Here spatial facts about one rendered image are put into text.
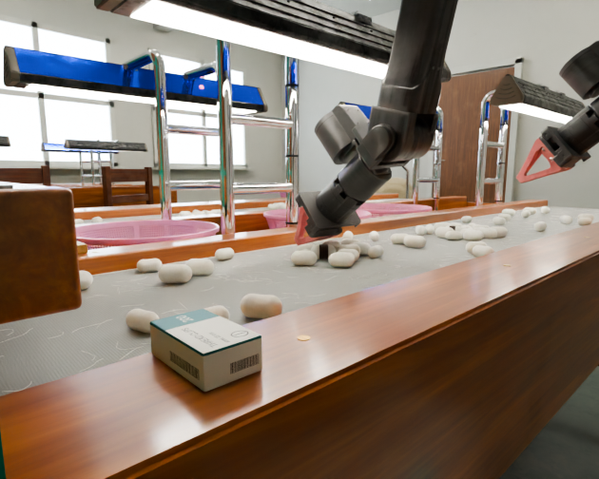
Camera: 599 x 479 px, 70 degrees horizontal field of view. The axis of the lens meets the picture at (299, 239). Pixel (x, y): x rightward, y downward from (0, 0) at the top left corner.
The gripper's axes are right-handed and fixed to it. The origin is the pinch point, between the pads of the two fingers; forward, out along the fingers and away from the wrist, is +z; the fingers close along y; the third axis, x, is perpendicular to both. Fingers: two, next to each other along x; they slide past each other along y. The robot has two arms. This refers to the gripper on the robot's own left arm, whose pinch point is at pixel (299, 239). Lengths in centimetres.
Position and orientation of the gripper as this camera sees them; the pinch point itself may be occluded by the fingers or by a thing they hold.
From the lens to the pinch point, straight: 71.0
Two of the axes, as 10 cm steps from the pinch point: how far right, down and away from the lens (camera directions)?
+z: -5.4, 5.3, 6.5
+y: -7.2, 1.1, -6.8
